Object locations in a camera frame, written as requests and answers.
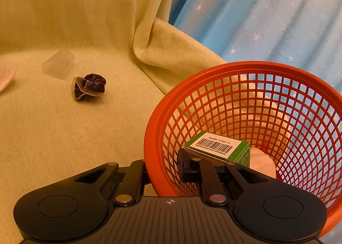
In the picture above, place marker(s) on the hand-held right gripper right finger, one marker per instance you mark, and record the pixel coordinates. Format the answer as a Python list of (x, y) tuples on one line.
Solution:
[(184, 166)]

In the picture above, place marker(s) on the orange mesh plastic basket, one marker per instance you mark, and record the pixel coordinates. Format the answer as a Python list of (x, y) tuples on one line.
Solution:
[(160, 116)]

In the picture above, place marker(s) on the white knitted sock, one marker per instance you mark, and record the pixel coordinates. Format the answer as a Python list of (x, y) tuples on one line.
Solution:
[(263, 164)]

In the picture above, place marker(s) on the yellow green fleece blanket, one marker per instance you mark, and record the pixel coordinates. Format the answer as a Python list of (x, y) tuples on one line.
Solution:
[(66, 19)]

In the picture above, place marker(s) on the dark velvet scrunchie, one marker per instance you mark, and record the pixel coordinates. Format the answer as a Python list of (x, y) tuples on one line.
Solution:
[(89, 86)]

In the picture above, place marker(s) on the green and white carton box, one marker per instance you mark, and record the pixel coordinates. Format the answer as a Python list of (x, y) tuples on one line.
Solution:
[(213, 144)]

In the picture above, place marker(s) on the blue starred curtain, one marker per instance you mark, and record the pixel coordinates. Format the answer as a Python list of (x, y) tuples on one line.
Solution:
[(267, 19)]

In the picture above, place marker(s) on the clear plastic bottle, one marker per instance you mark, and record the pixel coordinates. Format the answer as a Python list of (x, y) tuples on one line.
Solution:
[(58, 64)]

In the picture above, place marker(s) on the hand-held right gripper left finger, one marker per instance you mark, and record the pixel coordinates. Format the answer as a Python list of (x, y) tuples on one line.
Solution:
[(133, 177)]

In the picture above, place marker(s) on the clear plastic spoon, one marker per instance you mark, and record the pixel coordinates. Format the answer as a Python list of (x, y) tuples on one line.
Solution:
[(5, 81)]

